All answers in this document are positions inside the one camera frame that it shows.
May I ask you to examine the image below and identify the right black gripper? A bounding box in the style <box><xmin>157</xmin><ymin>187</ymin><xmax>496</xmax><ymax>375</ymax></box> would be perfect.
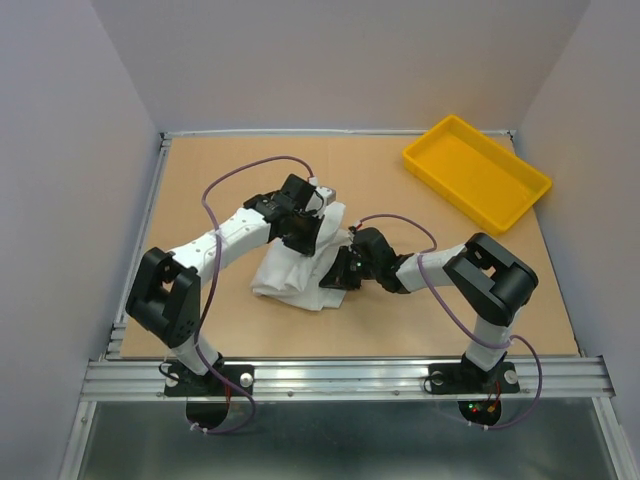
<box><xmin>319</xmin><ymin>244</ymin><xmax>380</xmax><ymax>289</ymax></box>

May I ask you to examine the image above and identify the white long sleeve shirt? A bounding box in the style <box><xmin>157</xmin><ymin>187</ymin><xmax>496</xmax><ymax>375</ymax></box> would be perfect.
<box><xmin>250</xmin><ymin>202</ymin><xmax>350</xmax><ymax>311</ymax></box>

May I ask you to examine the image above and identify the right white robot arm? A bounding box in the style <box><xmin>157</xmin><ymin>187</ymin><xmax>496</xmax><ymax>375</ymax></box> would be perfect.
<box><xmin>319</xmin><ymin>228</ymin><xmax>539</xmax><ymax>390</ymax></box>

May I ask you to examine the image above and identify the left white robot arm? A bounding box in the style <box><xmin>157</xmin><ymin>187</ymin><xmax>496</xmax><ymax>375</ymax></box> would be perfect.
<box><xmin>125</xmin><ymin>174</ymin><xmax>336</xmax><ymax>394</ymax></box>

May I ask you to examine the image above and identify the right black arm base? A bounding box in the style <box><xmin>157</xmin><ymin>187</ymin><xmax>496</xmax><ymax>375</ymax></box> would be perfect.
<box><xmin>423</xmin><ymin>362</ymin><xmax>520</xmax><ymax>396</ymax></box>

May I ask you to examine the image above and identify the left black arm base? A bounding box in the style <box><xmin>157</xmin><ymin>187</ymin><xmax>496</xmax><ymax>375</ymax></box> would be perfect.
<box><xmin>158</xmin><ymin>361</ymin><xmax>255</xmax><ymax>397</ymax></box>

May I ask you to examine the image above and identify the yellow plastic bin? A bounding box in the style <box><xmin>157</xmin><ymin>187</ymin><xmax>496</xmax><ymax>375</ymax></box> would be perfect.
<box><xmin>402</xmin><ymin>115</ymin><xmax>552</xmax><ymax>236</ymax></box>

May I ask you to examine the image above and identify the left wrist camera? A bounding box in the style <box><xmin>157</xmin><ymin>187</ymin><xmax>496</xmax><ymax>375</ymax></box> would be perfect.
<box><xmin>305</xmin><ymin>177</ymin><xmax>336</xmax><ymax>216</ymax></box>

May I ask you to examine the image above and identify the aluminium mounting rail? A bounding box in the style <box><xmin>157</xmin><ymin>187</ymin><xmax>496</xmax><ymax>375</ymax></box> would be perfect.
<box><xmin>80</xmin><ymin>356</ymin><xmax>615</xmax><ymax>402</ymax></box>

